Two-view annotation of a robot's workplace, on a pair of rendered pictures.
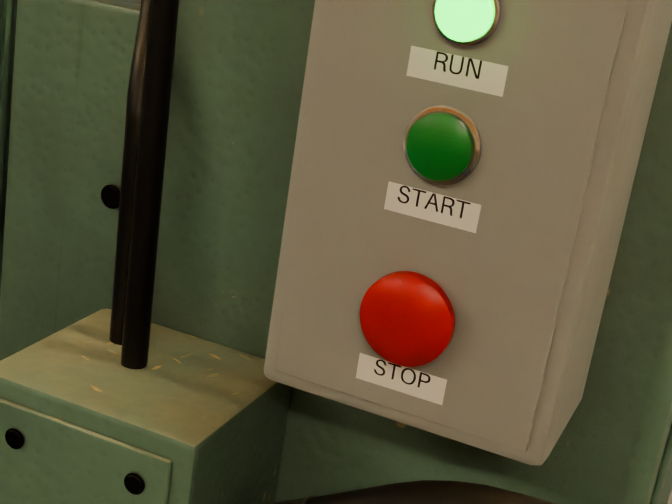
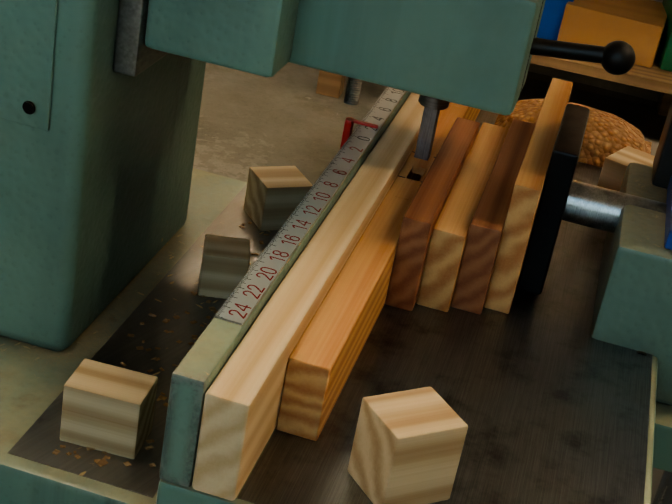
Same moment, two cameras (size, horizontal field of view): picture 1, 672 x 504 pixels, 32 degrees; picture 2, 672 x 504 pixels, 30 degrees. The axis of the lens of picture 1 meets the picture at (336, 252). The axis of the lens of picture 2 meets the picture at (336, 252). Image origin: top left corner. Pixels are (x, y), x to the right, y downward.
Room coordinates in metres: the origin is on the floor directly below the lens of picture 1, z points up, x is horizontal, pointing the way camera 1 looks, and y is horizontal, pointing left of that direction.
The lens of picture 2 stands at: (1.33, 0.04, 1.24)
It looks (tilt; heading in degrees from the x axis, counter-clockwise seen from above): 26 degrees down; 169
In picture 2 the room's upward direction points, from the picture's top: 11 degrees clockwise
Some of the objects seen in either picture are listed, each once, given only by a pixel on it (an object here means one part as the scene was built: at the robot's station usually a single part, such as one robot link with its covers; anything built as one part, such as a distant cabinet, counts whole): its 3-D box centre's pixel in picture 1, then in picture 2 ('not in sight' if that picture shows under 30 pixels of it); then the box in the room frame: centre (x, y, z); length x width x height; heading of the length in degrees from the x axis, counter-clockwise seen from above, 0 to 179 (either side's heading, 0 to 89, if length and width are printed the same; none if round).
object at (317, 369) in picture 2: not in sight; (429, 167); (0.57, 0.23, 0.92); 0.62 x 0.02 x 0.04; 160
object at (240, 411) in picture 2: not in sight; (378, 190); (0.63, 0.19, 0.93); 0.60 x 0.02 x 0.05; 160
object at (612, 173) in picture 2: not in sight; (631, 184); (0.56, 0.38, 0.92); 0.04 x 0.03 x 0.04; 138
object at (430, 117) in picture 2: not in sight; (429, 119); (0.62, 0.21, 0.97); 0.01 x 0.01 x 0.05; 70
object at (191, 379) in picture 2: not in sight; (351, 179); (0.62, 0.17, 0.93); 0.60 x 0.02 x 0.06; 160
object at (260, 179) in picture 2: not in sight; (278, 197); (0.42, 0.15, 0.82); 0.04 x 0.04 x 0.04; 19
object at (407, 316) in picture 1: (406, 319); not in sight; (0.34, -0.02, 1.36); 0.03 x 0.01 x 0.03; 70
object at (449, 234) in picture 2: not in sight; (467, 208); (0.64, 0.24, 0.92); 0.19 x 0.02 x 0.05; 160
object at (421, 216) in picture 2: not in sight; (436, 205); (0.65, 0.22, 0.93); 0.18 x 0.02 x 0.06; 160
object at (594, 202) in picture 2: not in sight; (603, 209); (0.67, 0.31, 0.95); 0.09 x 0.07 x 0.09; 160
